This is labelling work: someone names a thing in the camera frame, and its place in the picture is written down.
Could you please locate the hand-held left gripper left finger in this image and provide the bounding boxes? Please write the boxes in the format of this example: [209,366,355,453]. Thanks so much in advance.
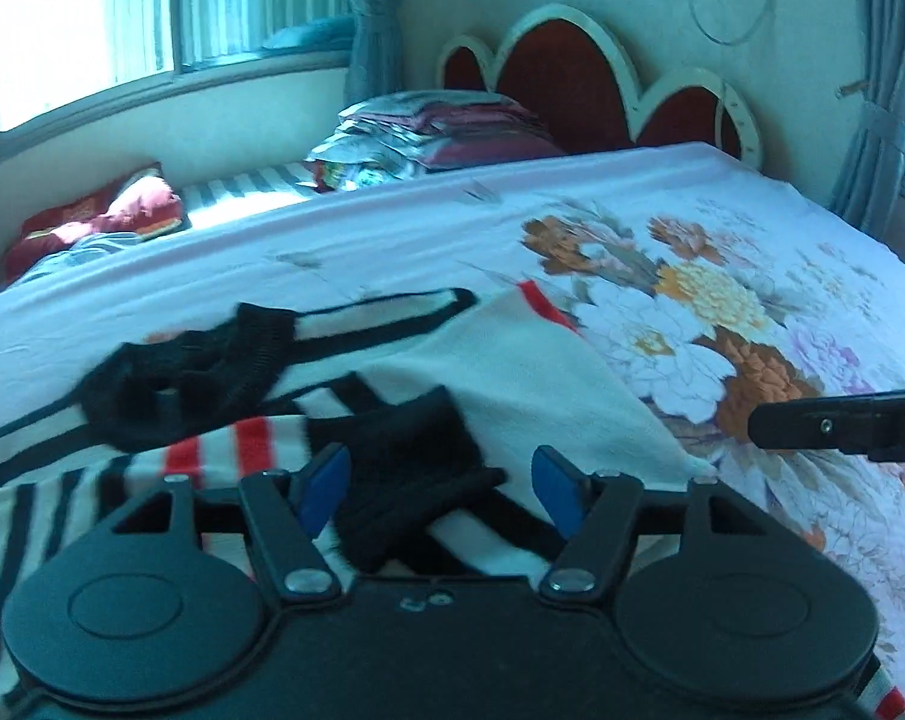
[101,442,354,604]

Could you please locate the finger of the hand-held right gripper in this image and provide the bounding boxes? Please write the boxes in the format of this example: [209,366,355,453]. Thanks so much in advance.
[747,386,905,463]

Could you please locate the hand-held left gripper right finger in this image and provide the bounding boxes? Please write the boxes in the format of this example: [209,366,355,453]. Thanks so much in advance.
[531,444,779,605]

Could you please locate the striped knit sweater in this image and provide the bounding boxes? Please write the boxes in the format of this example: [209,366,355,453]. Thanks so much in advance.
[0,281,905,720]

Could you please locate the floral bed sheet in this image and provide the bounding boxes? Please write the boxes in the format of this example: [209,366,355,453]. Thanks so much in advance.
[0,141,905,720]

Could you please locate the blue curtain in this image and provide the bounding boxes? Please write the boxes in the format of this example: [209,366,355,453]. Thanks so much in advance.
[349,0,407,104]
[827,11,905,241]

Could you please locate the striped mattress sheet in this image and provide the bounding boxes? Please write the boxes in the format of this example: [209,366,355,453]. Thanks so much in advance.
[178,161,333,230]

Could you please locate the light blue cloth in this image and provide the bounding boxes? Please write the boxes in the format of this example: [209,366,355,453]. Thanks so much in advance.
[36,231,154,271]

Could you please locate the red pillow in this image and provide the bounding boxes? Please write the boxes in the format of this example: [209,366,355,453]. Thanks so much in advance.
[2,161,187,278]

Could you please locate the stack of folded quilts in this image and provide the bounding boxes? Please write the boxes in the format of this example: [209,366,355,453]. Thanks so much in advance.
[306,90,566,192]

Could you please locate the red scalloped headboard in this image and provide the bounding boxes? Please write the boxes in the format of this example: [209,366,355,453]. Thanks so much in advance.
[437,4,766,170]

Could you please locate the teal cloth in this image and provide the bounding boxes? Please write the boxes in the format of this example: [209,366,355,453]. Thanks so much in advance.
[261,15,356,52]

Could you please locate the window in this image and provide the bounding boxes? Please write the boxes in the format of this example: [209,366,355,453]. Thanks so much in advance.
[0,0,356,166]

